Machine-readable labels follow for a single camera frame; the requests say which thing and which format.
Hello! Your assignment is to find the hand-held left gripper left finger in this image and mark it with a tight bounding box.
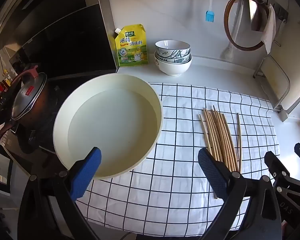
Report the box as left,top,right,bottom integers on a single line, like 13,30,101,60
17,147,102,240

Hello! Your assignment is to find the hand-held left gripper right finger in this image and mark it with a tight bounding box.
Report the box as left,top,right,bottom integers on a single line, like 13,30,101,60
197,147,283,240

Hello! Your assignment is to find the pile of wooden chopsticks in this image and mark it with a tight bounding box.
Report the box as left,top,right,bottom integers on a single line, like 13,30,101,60
199,106,237,199

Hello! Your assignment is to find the wooden chopstick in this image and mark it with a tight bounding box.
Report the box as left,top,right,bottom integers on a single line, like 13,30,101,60
236,112,242,173

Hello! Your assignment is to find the cream round pan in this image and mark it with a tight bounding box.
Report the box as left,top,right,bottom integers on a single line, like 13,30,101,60
53,73,163,180

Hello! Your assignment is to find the white grid-pattern cloth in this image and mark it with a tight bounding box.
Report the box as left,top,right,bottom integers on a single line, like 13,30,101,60
76,82,280,238

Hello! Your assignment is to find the black gas stove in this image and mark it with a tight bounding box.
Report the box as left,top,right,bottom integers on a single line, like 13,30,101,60
0,80,73,180

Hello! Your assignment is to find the white cutting board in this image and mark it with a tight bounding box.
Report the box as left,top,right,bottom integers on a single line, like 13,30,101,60
261,55,300,123

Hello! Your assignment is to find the dark cooking pot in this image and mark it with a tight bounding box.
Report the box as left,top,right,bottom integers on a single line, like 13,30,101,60
0,80,50,145

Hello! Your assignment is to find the white bowl with cartoon print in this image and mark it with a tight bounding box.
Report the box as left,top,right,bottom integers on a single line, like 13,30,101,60
154,54,192,77

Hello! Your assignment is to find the blue-patterned ceramic bowl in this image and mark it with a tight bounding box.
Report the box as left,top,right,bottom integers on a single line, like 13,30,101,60
154,51,192,63
155,40,191,57

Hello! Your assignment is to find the row of seasoning bottles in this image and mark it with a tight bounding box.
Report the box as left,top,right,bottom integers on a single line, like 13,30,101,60
0,67,14,100

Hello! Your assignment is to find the white hanging towel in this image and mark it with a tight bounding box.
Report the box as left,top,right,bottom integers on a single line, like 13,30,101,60
260,4,277,55

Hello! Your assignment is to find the yellow seasoning pouch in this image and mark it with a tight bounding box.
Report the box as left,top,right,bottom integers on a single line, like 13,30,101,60
114,24,150,68

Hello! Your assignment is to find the wooden-rimmed glass lid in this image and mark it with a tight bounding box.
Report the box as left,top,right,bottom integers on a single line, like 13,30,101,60
224,0,269,51

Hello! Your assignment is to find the blue silicone basting brush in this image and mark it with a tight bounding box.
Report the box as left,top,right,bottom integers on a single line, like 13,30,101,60
205,0,215,22

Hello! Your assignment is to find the range hood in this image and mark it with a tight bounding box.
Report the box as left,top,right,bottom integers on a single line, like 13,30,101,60
0,0,100,55

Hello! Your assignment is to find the metal wire stand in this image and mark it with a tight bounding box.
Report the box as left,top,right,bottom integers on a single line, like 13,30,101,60
252,55,290,112

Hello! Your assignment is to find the glass pot lid pink handle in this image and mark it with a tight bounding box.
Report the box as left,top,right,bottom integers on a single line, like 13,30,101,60
10,65,48,120

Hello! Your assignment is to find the wall hook rail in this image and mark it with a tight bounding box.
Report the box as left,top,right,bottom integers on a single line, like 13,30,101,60
200,0,289,22

